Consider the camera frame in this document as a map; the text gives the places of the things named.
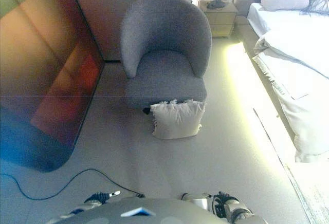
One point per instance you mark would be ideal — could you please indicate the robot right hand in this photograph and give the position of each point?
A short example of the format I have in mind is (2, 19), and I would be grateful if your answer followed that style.
(203, 201)

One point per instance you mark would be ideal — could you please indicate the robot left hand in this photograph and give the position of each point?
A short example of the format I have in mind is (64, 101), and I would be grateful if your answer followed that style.
(99, 197)

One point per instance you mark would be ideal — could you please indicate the white fringed cushion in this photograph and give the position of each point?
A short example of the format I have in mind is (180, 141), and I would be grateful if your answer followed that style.
(177, 121)

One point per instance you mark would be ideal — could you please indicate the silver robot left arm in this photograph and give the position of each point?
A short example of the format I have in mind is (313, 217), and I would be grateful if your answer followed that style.
(77, 210)

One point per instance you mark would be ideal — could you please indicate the grey robot torso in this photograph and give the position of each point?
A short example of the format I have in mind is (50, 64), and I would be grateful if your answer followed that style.
(167, 213)

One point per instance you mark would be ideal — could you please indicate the pale patterned rug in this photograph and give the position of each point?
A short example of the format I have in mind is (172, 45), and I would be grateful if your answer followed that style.
(313, 198)

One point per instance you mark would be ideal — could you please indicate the grey upholstered armchair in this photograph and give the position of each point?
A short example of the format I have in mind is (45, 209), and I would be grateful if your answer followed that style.
(164, 80)

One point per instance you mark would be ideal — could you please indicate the glossy reflective wardrobe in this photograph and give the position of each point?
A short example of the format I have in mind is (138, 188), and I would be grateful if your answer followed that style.
(38, 67)

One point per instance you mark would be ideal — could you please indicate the beige wooden nightstand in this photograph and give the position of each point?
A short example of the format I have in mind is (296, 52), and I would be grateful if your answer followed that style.
(222, 21)

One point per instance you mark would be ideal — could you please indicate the white bed sheet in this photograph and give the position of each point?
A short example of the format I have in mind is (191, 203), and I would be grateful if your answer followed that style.
(272, 18)

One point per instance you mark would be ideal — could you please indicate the grey patterned pillow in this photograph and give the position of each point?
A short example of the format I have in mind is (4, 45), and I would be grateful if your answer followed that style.
(320, 1)

